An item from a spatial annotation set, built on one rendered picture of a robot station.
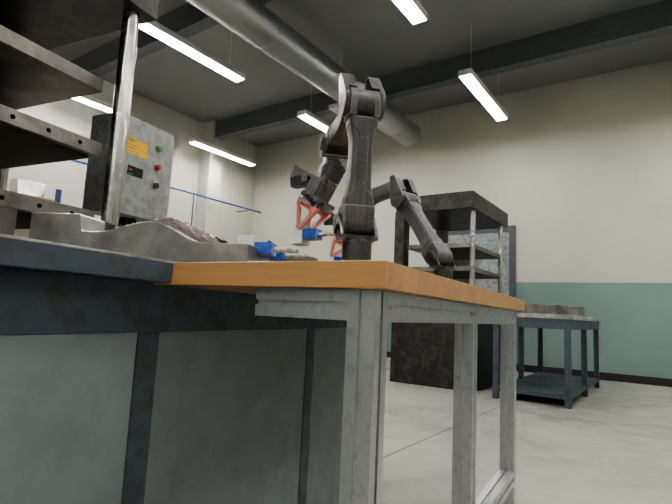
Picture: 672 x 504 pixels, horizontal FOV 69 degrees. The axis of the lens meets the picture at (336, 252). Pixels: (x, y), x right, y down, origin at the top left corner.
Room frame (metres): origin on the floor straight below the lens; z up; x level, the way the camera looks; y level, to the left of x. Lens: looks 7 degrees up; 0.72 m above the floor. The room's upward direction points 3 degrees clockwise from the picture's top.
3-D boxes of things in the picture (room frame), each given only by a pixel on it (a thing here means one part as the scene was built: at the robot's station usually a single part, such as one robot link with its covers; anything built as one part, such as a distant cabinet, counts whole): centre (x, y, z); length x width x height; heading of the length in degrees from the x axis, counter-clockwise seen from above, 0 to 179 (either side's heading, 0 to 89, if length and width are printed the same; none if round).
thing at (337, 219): (1.03, -0.04, 0.90); 0.09 x 0.06 x 0.06; 102
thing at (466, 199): (5.86, -1.49, 1.03); 1.54 x 0.94 x 2.06; 145
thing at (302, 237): (1.31, 0.06, 0.93); 0.13 x 0.05 x 0.05; 66
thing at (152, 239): (1.16, 0.41, 0.86); 0.50 x 0.26 x 0.11; 82
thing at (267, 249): (1.07, 0.15, 0.86); 0.13 x 0.05 x 0.05; 82
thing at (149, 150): (2.01, 0.88, 0.74); 0.30 x 0.22 x 1.47; 155
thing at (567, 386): (5.24, -2.33, 0.46); 1.90 x 0.70 x 0.92; 145
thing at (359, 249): (1.02, -0.04, 0.84); 0.20 x 0.07 x 0.08; 150
